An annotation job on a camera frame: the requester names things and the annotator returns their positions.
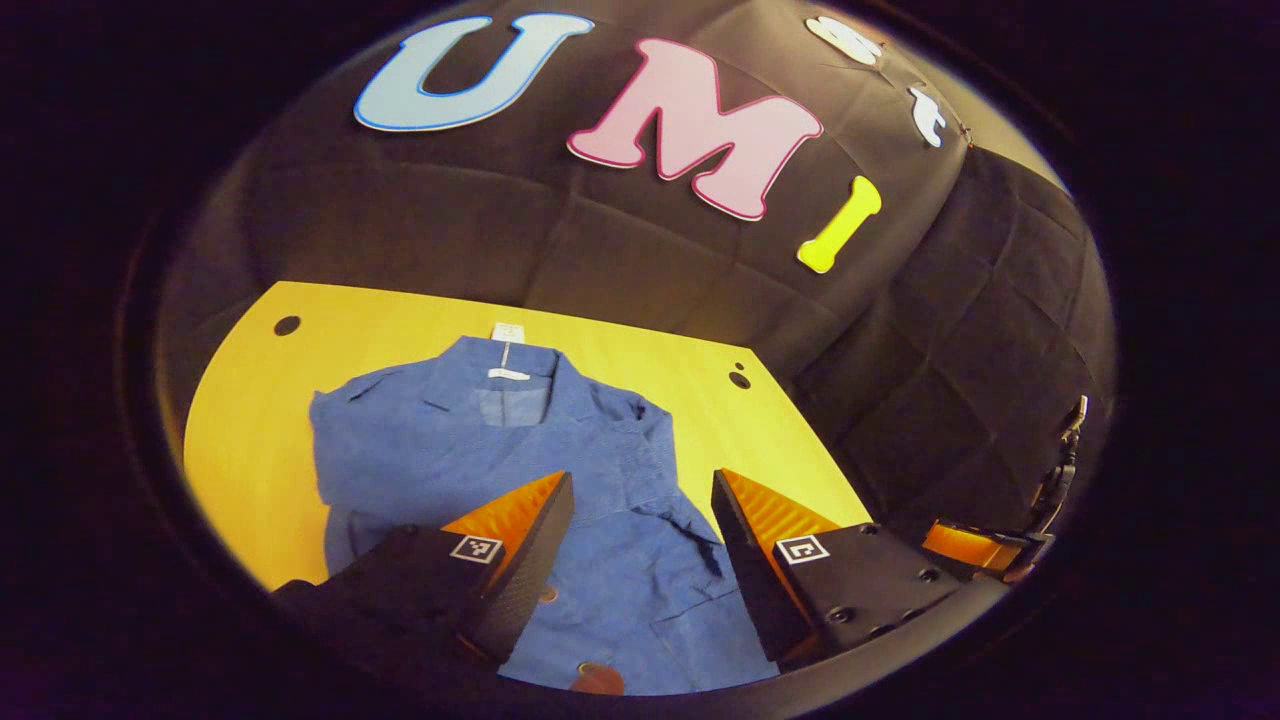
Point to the black backdrop cloth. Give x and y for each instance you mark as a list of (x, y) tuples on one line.
[(500, 220)]

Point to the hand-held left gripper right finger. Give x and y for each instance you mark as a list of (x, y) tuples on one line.
[(760, 580)]

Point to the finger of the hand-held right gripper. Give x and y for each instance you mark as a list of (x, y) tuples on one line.
[(980, 550)]

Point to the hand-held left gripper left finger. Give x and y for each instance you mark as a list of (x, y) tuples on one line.
[(525, 580)]

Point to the blue collared shirt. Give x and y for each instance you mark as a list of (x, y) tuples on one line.
[(620, 580)]

